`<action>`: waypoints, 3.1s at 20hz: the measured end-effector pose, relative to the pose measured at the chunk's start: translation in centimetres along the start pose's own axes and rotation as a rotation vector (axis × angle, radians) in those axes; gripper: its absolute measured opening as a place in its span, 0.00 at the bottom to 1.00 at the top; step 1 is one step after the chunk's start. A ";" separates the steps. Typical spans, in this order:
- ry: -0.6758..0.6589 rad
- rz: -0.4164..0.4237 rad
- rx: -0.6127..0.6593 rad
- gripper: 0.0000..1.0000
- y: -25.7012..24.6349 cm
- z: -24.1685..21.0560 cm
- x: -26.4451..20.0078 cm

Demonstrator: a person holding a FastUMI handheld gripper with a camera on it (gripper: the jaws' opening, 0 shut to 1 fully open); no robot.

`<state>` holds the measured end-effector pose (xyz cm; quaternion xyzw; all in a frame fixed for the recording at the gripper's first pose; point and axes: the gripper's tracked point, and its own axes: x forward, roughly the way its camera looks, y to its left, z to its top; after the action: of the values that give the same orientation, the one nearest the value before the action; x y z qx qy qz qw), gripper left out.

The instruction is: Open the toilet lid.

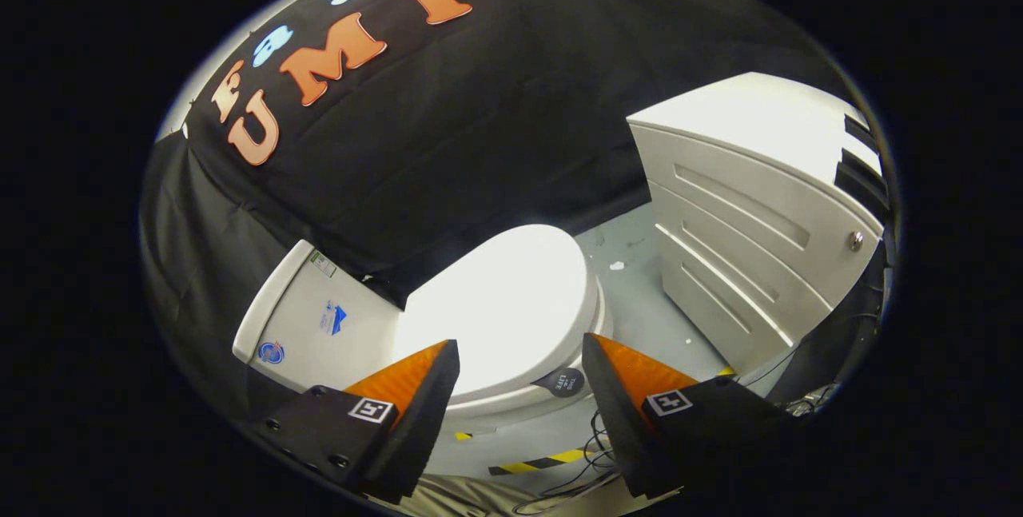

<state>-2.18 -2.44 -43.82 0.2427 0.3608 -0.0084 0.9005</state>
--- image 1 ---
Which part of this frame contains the white drawer cabinet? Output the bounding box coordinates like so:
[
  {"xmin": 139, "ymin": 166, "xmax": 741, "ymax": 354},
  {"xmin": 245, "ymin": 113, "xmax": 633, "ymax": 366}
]
[{"xmin": 627, "ymin": 71, "xmax": 890, "ymax": 379}]

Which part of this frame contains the black floor cable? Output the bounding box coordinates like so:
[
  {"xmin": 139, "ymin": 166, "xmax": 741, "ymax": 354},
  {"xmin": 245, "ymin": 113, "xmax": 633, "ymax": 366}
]
[{"xmin": 511, "ymin": 409, "xmax": 626, "ymax": 516}]

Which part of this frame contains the round black tag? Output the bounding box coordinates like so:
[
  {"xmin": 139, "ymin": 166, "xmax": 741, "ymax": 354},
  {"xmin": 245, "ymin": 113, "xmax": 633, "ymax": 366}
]
[{"xmin": 531, "ymin": 367, "xmax": 587, "ymax": 399}]

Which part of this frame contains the black backdrop cloth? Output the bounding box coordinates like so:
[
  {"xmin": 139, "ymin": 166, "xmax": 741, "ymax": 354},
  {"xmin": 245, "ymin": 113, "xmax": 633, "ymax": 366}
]
[{"xmin": 140, "ymin": 0, "xmax": 888, "ymax": 422}]

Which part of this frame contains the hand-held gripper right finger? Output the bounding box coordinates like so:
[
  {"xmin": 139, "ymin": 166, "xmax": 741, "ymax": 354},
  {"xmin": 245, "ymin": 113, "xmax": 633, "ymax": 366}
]
[{"xmin": 582, "ymin": 332, "xmax": 796, "ymax": 500}]

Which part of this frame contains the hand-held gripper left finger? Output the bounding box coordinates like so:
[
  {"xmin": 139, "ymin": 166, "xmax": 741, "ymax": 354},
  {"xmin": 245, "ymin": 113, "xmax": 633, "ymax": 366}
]
[{"xmin": 244, "ymin": 339, "xmax": 463, "ymax": 506}]

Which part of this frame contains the yellow black hazard tape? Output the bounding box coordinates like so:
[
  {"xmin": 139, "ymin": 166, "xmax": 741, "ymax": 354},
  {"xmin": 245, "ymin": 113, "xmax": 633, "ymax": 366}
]
[{"xmin": 488, "ymin": 446, "xmax": 595, "ymax": 477}]

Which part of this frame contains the white toilet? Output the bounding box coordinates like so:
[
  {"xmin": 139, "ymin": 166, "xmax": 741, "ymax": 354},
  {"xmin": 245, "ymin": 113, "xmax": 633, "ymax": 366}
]
[{"xmin": 231, "ymin": 239, "xmax": 616, "ymax": 434}]

